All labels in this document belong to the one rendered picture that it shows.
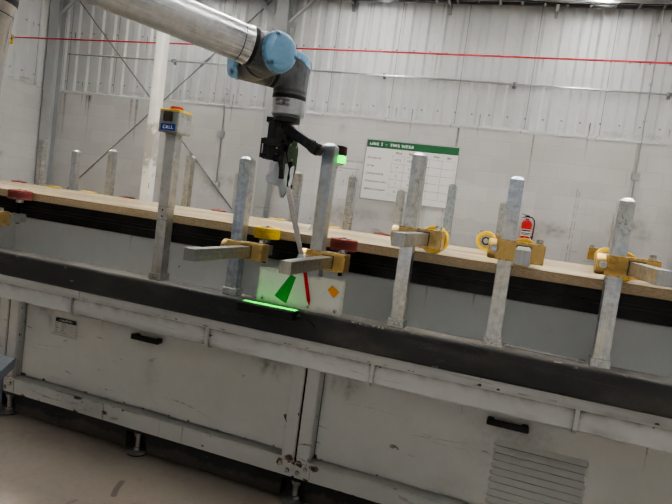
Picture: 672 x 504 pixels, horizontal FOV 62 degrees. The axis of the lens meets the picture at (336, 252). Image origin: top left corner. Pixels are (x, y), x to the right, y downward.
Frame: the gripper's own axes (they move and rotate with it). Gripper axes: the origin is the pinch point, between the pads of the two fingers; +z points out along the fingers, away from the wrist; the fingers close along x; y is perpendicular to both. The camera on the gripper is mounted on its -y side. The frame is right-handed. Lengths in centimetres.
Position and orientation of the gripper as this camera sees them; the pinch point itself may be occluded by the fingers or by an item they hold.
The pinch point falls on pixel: (284, 193)
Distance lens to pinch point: 153.1
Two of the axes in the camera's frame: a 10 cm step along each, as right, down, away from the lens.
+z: -1.3, 9.9, 0.8
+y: -9.4, -1.5, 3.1
